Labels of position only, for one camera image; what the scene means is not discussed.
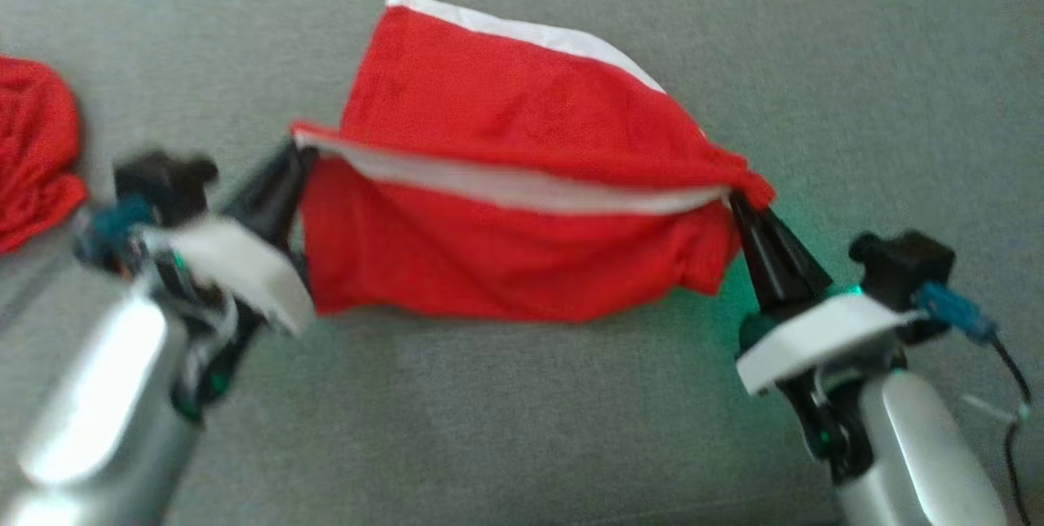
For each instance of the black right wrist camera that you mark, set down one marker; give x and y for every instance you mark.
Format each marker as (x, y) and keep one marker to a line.
(901, 269)

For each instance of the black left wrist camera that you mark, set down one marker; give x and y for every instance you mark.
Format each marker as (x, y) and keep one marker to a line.
(163, 183)

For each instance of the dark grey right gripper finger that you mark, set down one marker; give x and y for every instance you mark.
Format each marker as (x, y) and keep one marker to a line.
(758, 257)
(795, 269)

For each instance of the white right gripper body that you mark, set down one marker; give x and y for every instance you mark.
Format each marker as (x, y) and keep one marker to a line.
(816, 330)

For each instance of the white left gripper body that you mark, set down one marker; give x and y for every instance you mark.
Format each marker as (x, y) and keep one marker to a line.
(236, 265)

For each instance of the red cloth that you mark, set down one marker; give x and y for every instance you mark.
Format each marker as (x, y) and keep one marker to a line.
(37, 151)

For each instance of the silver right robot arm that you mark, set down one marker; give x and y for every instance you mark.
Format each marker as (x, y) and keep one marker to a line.
(922, 461)

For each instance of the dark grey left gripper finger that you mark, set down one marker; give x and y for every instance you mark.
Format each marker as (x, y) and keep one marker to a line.
(265, 192)
(298, 200)

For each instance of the grey and yellow sofa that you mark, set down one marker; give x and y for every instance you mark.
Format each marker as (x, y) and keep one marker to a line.
(522, 428)

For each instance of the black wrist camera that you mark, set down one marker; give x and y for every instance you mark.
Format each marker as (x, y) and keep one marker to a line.
(163, 183)
(901, 269)

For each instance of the red and white garment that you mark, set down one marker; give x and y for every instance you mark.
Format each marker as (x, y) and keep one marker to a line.
(506, 265)

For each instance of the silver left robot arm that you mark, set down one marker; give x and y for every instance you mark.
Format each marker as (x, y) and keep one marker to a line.
(90, 412)

